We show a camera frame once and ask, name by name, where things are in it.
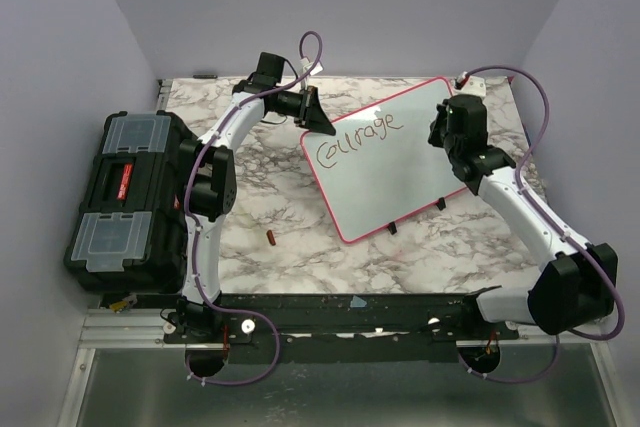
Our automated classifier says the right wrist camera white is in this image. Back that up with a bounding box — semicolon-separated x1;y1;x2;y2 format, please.
453;72;487;98

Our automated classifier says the dark red marker cap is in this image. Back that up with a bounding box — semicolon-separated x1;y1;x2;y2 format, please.
266;230;277;246

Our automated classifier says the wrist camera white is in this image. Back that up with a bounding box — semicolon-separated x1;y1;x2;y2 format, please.
453;72;487;98
300;56;324;89

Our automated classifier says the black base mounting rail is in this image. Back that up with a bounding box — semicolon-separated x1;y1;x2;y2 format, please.
164;294;519;364

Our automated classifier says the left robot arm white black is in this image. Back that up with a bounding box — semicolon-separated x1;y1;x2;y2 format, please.
169;52;336;342

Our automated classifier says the black toolbox with clear lids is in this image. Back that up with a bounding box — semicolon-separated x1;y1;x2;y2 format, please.
64;111;196;294

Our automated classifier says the black whiteboard stand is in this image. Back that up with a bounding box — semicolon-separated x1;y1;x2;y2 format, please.
387;197;447;235

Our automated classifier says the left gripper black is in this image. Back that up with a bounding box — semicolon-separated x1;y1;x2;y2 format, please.
274;85;336;135

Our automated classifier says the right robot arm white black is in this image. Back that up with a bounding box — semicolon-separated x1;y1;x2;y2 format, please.
428;94;618;339

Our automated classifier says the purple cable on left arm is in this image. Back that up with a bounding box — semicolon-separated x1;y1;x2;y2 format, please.
183;31;324;388

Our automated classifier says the whiteboard with pink frame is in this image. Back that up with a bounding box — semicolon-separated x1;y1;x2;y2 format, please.
300;77;466;243

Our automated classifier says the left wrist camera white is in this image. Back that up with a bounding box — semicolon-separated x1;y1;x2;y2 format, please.
300;56;324;89

